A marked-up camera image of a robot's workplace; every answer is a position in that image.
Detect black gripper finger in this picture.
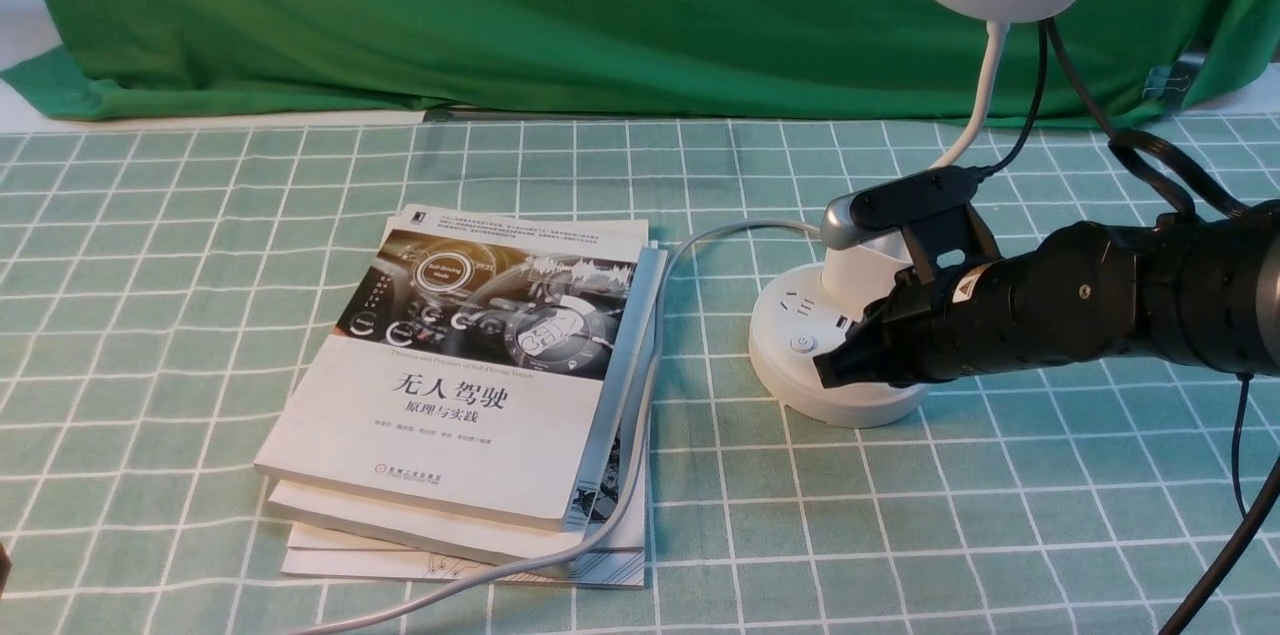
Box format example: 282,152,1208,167
813,310,901,389

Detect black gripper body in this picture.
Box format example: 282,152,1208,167
868,255,1051,387

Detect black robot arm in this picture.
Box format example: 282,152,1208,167
814,201,1277,388

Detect white desk lamp with sockets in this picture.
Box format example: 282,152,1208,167
748,0,1076,428

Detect metal binder clip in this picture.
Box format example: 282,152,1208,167
1142,51,1206,114

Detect bottom white book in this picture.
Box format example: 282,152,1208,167
282,420,648,589

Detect top white self-driving book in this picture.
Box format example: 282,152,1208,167
253,216,641,531

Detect middle white book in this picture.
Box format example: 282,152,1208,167
266,205,667,566

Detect green checkered tablecloth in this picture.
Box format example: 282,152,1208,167
1,122,1239,634

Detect green backdrop cloth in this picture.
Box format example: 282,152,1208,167
0,0,1280,131

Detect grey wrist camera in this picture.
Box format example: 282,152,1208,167
819,165,1002,283

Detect black camera cable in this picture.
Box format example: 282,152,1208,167
975,18,1251,221

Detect white lamp power cable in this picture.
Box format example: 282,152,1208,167
291,219,829,635

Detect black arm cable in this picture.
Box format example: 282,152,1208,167
1155,373,1280,635

